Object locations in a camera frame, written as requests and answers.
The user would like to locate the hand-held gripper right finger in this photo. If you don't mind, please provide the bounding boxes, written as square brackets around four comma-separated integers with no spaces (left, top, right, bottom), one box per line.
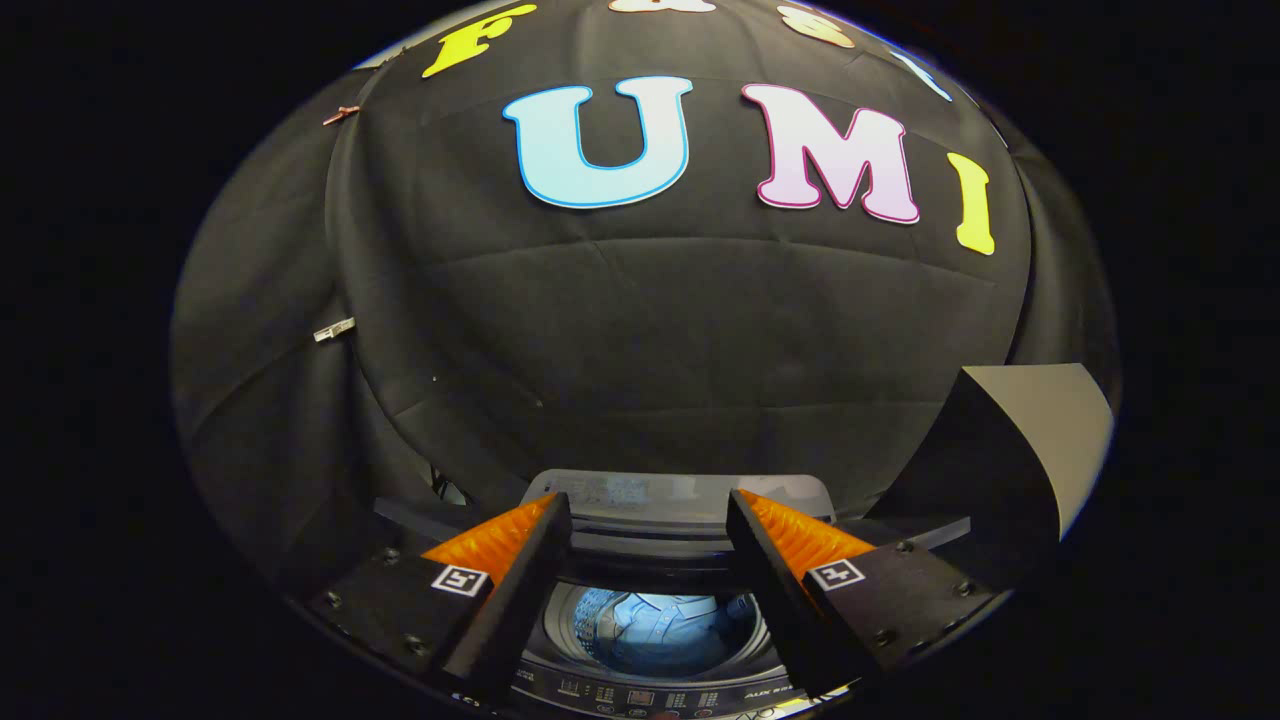
[725,487,1001,701]

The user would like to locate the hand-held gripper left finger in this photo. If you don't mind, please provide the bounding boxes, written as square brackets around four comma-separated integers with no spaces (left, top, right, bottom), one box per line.
[305,490,574,706]

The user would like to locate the light blue polo shirt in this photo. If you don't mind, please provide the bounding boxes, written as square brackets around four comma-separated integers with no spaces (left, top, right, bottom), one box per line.
[575,590,761,677]

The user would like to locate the grey washing machine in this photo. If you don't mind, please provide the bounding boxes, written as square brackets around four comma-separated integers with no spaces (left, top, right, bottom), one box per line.
[373,468,973,720]

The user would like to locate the black backdrop cloth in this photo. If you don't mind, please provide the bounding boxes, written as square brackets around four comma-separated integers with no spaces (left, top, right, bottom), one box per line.
[170,0,1121,601]

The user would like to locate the beige cabinet with black top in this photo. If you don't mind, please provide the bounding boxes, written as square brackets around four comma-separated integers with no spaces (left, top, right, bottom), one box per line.
[865,363,1115,593]

